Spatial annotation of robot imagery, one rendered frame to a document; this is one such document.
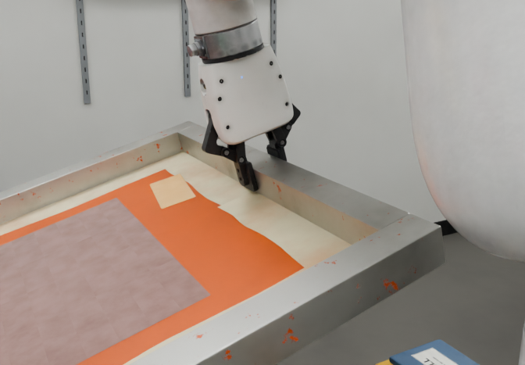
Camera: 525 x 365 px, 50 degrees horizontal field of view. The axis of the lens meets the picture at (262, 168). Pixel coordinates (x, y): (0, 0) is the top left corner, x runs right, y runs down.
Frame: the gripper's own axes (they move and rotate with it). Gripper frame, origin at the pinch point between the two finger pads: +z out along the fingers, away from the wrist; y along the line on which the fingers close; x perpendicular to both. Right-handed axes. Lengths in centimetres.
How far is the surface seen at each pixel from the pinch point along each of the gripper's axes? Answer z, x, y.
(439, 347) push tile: 34.2, -8.7, 16.6
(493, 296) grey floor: 175, 123, 167
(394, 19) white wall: 34, 200, 194
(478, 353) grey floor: 162, 89, 119
